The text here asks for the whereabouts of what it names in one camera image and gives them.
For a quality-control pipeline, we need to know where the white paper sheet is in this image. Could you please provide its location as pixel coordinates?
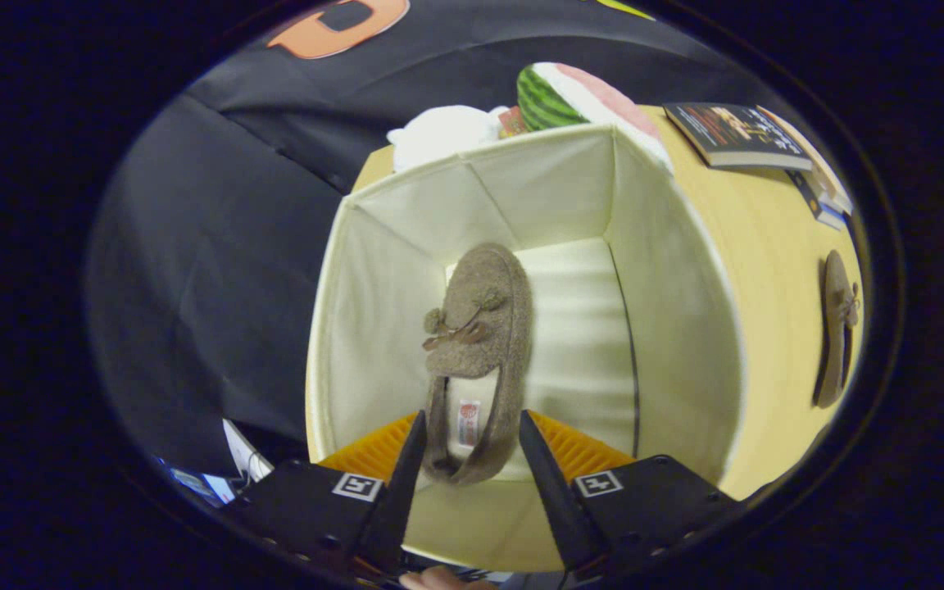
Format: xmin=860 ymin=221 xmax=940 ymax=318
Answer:
xmin=221 ymin=418 xmax=277 ymax=486

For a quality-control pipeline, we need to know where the blue shiny packet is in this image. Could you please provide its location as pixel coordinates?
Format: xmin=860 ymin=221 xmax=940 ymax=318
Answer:
xmin=163 ymin=461 xmax=237 ymax=506

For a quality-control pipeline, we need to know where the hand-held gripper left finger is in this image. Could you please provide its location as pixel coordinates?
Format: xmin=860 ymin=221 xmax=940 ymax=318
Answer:
xmin=229 ymin=410 xmax=429 ymax=576

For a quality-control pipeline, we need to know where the cream fabric storage box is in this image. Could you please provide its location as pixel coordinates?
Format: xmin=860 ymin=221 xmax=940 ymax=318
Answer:
xmin=305 ymin=123 xmax=746 ymax=574

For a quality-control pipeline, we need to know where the brown suede moccasin shoe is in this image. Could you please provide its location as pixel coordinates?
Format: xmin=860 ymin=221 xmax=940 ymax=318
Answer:
xmin=811 ymin=249 xmax=863 ymax=410
xmin=420 ymin=242 xmax=535 ymax=487

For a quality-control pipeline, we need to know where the watermelon slice plush toy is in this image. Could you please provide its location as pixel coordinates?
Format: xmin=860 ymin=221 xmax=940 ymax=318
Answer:
xmin=516 ymin=61 xmax=674 ymax=174

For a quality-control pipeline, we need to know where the black cover book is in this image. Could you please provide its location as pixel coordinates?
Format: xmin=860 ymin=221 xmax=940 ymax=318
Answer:
xmin=662 ymin=102 xmax=814 ymax=172

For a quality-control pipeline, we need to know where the white plush toy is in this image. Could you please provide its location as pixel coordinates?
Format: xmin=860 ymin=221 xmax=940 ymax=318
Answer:
xmin=387 ymin=104 xmax=511 ymax=174

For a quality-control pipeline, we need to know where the tan cover book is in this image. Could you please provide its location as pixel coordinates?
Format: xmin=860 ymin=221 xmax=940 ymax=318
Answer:
xmin=755 ymin=106 xmax=855 ymax=216

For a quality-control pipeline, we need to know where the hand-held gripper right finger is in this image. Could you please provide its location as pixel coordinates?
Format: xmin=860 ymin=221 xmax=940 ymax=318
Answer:
xmin=518 ymin=409 xmax=745 ymax=574

